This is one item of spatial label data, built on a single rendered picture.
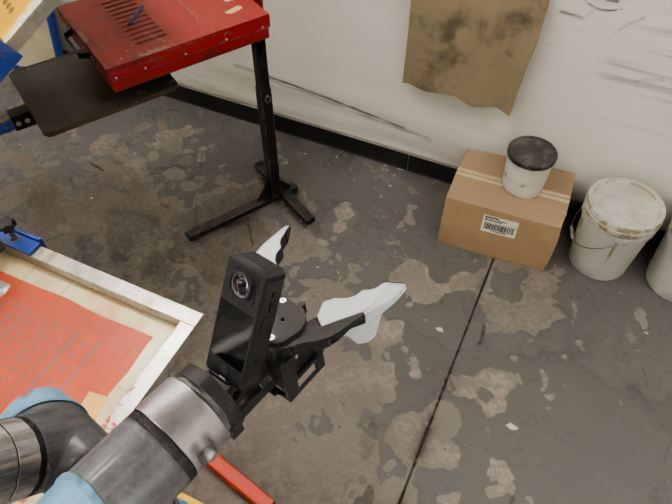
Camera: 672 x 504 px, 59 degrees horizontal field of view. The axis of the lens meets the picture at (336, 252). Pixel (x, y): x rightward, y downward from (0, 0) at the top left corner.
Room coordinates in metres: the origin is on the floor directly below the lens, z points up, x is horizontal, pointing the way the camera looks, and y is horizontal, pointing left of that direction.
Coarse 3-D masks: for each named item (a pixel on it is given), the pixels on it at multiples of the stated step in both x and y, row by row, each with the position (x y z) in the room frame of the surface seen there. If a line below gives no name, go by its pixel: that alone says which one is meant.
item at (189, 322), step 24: (48, 264) 0.91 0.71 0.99; (72, 264) 0.91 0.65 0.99; (96, 288) 0.85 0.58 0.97; (120, 288) 0.84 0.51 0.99; (168, 312) 0.77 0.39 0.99; (192, 312) 0.77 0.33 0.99; (192, 336) 0.72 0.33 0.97; (168, 360) 0.65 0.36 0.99; (144, 384) 0.59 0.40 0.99; (120, 408) 0.54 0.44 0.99
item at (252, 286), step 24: (240, 264) 0.30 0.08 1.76; (264, 264) 0.30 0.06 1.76; (240, 288) 0.28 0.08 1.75; (264, 288) 0.28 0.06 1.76; (240, 312) 0.27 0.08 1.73; (264, 312) 0.27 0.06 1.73; (216, 336) 0.27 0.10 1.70; (240, 336) 0.26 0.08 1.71; (264, 336) 0.26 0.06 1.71; (216, 360) 0.26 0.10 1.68; (240, 360) 0.25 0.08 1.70; (240, 384) 0.24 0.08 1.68
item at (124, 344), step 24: (24, 288) 0.86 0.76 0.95; (48, 312) 0.79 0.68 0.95; (72, 312) 0.79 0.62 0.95; (96, 336) 0.73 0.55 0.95; (120, 336) 0.73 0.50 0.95; (144, 336) 0.73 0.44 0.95; (96, 360) 0.67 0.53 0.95; (120, 360) 0.67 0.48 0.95; (72, 384) 0.61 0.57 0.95; (96, 384) 0.61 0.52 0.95
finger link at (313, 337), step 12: (360, 312) 0.30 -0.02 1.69; (312, 324) 0.29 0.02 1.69; (336, 324) 0.29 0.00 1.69; (348, 324) 0.29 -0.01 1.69; (360, 324) 0.30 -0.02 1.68; (300, 336) 0.28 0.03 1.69; (312, 336) 0.28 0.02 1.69; (324, 336) 0.28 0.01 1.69; (336, 336) 0.28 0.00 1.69; (300, 348) 0.27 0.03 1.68; (312, 348) 0.27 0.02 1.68; (324, 348) 0.27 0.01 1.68
